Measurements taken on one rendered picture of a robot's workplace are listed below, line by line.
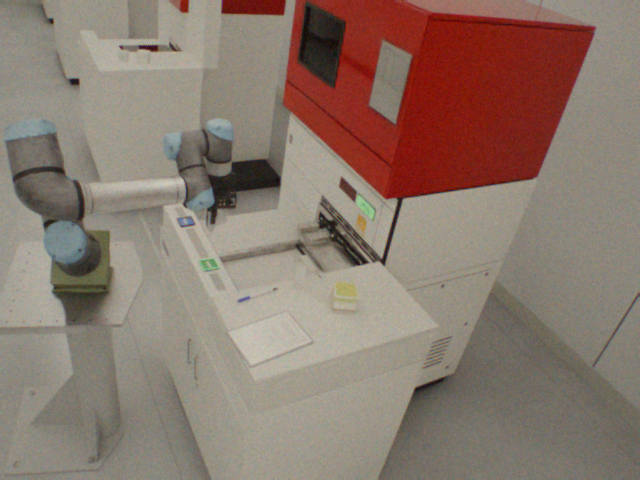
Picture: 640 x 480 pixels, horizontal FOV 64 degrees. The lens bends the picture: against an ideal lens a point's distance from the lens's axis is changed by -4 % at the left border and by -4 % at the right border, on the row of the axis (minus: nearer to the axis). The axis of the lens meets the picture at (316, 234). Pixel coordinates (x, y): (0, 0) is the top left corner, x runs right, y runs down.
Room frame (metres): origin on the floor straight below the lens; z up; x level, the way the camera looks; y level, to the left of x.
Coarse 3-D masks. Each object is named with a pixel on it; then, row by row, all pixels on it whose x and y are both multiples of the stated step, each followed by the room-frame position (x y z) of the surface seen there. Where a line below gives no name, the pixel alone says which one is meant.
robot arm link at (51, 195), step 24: (192, 168) 1.23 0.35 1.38; (24, 192) 0.94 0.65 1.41; (48, 192) 0.95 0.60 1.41; (72, 192) 0.98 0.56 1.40; (96, 192) 1.03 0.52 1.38; (120, 192) 1.06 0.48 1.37; (144, 192) 1.10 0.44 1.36; (168, 192) 1.14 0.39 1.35; (192, 192) 1.18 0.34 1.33; (48, 216) 0.95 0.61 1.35; (72, 216) 0.97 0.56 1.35
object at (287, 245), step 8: (296, 240) 1.75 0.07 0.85; (248, 248) 1.64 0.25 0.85; (256, 248) 1.65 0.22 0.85; (264, 248) 1.66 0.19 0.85; (272, 248) 1.68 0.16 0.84; (280, 248) 1.70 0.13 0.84; (288, 248) 1.72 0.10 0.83; (224, 256) 1.57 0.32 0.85; (232, 256) 1.59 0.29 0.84; (240, 256) 1.60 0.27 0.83; (248, 256) 1.62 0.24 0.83
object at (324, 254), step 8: (296, 232) 1.78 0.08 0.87; (312, 232) 1.78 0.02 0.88; (304, 240) 1.73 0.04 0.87; (312, 248) 1.67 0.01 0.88; (320, 248) 1.68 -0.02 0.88; (328, 248) 1.69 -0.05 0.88; (320, 256) 1.63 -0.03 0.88; (328, 256) 1.64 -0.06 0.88; (336, 256) 1.65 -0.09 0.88; (320, 264) 1.61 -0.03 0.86; (328, 264) 1.59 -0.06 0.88; (336, 264) 1.60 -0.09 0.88; (344, 264) 1.61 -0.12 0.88
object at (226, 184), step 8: (232, 168) 1.41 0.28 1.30; (208, 176) 1.34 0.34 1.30; (216, 176) 1.33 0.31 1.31; (224, 176) 1.34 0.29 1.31; (232, 176) 1.38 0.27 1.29; (224, 184) 1.37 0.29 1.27; (232, 184) 1.38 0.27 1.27; (216, 192) 1.35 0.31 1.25; (224, 192) 1.36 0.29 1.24; (216, 200) 1.33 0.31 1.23; (224, 200) 1.36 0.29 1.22; (208, 208) 1.34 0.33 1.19
